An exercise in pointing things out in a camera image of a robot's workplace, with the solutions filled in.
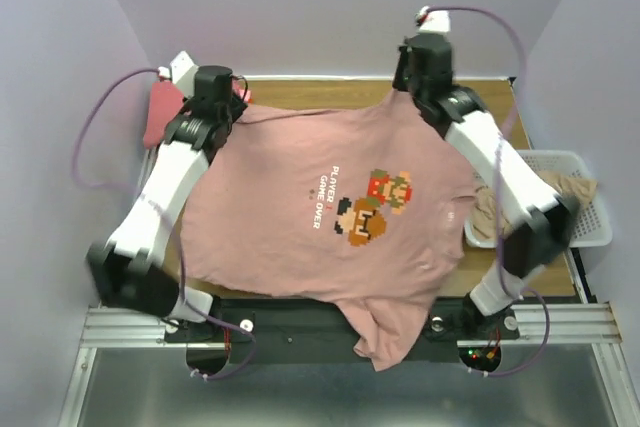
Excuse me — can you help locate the white plastic laundry basket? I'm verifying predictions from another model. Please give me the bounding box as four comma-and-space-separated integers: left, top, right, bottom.
464, 150, 612, 249

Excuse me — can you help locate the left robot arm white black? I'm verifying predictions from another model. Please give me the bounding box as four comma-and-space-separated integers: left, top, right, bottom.
86, 57, 247, 341

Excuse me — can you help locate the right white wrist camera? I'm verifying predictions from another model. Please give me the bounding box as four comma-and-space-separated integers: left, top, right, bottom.
415, 6, 451, 35

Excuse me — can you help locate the folded coral pink t-shirt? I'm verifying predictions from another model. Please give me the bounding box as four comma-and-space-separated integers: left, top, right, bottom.
143, 81, 183, 150

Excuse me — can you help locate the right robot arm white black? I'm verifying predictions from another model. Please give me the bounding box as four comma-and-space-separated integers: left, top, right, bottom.
392, 32, 581, 337

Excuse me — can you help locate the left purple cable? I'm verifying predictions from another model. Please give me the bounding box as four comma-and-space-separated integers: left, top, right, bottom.
71, 66, 256, 382

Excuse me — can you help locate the beige crumpled t-shirt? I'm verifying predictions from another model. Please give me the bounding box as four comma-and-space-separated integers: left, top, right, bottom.
469, 171, 598, 244

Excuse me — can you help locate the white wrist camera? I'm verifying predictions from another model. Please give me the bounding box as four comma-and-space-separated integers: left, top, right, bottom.
415, 6, 451, 35
158, 51, 198, 98

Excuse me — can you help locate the folded light pink t-shirt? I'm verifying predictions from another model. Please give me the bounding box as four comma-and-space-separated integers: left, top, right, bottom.
237, 87, 253, 104

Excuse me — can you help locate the dusty pink printed t-shirt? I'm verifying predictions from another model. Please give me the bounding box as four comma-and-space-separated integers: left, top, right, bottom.
181, 90, 475, 371

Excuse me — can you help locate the aluminium frame rail front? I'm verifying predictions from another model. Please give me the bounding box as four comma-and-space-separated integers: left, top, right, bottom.
80, 307, 165, 348

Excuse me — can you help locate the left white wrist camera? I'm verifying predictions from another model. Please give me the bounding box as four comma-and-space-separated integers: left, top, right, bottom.
158, 51, 198, 98

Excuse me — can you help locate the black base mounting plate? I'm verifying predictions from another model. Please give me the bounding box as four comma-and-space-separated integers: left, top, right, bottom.
164, 297, 520, 372

